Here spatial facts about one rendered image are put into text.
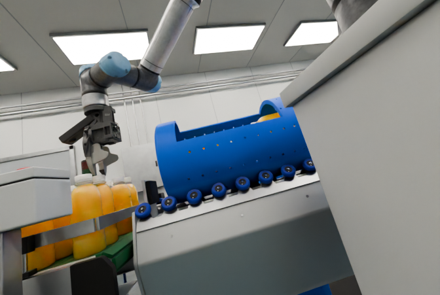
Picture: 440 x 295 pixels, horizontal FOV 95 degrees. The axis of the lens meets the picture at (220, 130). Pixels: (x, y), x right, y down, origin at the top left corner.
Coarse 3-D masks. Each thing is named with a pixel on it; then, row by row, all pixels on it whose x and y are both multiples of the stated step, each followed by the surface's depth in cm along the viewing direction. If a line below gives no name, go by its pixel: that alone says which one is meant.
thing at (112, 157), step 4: (104, 148) 65; (108, 148) 65; (108, 156) 65; (112, 156) 65; (116, 156) 65; (104, 160) 65; (108, 160) 65; (112, 160) 65; (116, 160) 65; (100, 164) 64; (104, 164) 64; (108, 164) 65; (100, 168) 63; (104, 168) 64; (100, 172) 63; (104, 172) 63
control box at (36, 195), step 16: (0, 176) 36; (16, 176) 36; (32, 176) 37; (48, 176) 40; (64, 176) 44; (0, 192) 36; (16, 192) 36; (32, 192) 36; (48, 192) 39; (64, 192) 43; (0, 208) 35; (16, 208) 35; (32, 208) 35; (48, 208) 38; (64, 208) 42; (0, 224) 34; (16, 224) 34; (32, 224) 40
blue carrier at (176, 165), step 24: (240, 120) 85; (288, 120) 63; (168, 144) 60; (192, 144) 60; (216, 144) 60; (240, 144) 60; (264, 144) 61; (288, 144) 62; (168, 168) 58; (192, 168) 59; (216, 168) 60; (240, 168) 61; (264, 168) 63; (168, 192) 60
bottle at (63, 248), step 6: (66, 216) 56; (54, 222) 54; (60, 222) 55; (66, 222) 56; (54, 228) 54; (66, 240) 55; (60, 246) 53; (66, 246) 54; (72, 246) 56; (60, 252) 53; (66, 252) 54; (72, 252) 55; (60, 258) 52
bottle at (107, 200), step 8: (96, 184) 58; (104, 184) 59; (104, 192) 57; (112, 192) 60; (104, 200) 57; (112, 200) 59; (104, 208) 56; (112, 208) 58; (112, 232) 55; (112, 240) 55
